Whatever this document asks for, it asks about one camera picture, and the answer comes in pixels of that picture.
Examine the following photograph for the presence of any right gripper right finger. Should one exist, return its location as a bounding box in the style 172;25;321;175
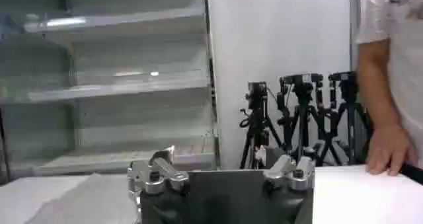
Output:
263;155;315;192

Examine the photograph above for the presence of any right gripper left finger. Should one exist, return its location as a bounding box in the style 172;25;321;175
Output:
127;145;190;195

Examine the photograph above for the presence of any person's hand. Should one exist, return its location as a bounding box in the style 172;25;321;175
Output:
364;122;418;177

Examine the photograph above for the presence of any empty grey shelf unit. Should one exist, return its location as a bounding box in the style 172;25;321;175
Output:
0;0;221;180

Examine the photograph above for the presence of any person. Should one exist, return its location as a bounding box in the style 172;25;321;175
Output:
355;0;423;168

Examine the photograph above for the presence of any grey metal pole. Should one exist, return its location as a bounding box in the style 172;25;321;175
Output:
349;0;362;71

